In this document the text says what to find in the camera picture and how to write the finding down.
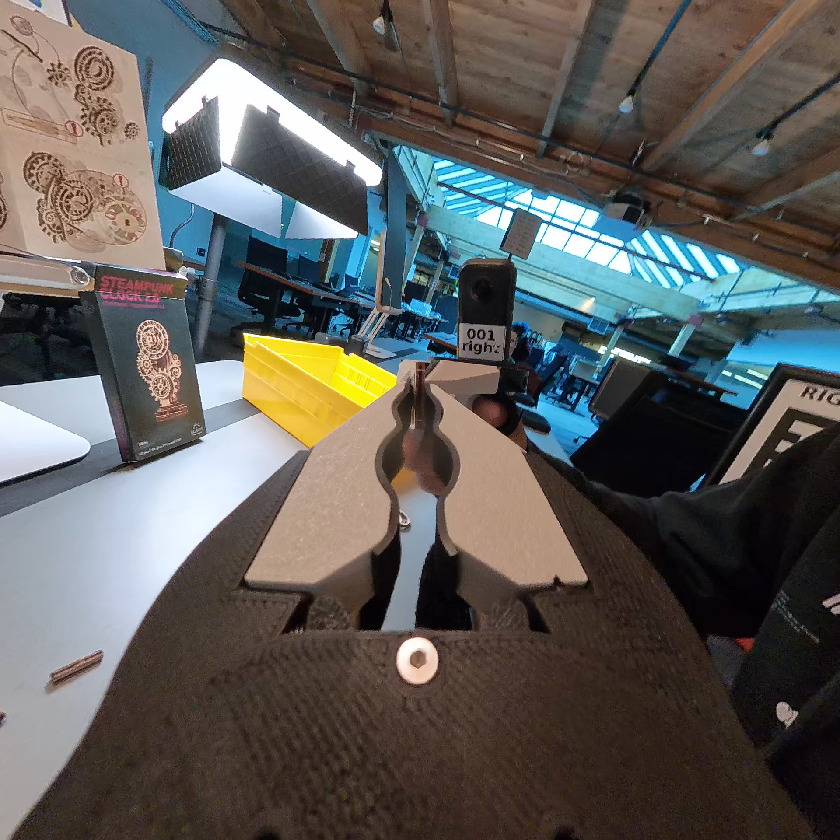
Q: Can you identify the person's right hand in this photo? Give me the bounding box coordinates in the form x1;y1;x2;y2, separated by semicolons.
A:
402;392;527;496

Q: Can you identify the black office chair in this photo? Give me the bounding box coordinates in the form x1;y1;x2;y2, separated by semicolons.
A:
236;236;309;332

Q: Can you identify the person's right forearm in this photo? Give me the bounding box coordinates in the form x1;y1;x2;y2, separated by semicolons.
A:
525;427;840;637

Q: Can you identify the grey desk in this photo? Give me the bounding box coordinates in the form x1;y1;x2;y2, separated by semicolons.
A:
0;357;572;840

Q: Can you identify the overhead studio light panel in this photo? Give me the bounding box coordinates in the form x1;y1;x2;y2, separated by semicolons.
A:
161;58;383;240

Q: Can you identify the black framed marker board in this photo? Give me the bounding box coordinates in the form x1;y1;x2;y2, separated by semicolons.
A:
699;363;840;490

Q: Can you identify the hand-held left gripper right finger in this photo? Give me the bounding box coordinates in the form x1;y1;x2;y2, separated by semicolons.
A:
425;385;589;616

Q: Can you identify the black equipment case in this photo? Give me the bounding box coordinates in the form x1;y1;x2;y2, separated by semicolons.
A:
571;357;749;496

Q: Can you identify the paper instruction booklet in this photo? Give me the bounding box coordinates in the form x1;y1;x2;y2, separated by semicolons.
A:
0;7;166;270

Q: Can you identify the black puzzle box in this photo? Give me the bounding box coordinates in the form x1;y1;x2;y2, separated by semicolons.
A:
80;264;207;463

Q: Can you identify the grey metal pole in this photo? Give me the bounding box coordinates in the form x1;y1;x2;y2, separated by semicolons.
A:
190;213;227;355

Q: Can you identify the yellow plastic bin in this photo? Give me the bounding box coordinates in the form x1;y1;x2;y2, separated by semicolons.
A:
243;332;417;490

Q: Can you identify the monitor on pale curved stand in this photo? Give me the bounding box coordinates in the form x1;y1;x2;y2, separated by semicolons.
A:
348;151;411;358

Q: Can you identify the hanging white sign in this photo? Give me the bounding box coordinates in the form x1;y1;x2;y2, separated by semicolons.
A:
500;209;544;260

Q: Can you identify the ceiling-mounted white device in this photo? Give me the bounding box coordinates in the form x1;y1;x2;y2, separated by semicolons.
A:
600;192;652;224

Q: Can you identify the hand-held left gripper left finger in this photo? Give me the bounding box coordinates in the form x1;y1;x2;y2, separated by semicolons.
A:
244;382;421;621

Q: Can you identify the background long desk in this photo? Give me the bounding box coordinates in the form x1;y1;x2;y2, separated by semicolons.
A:
238;261;371;336

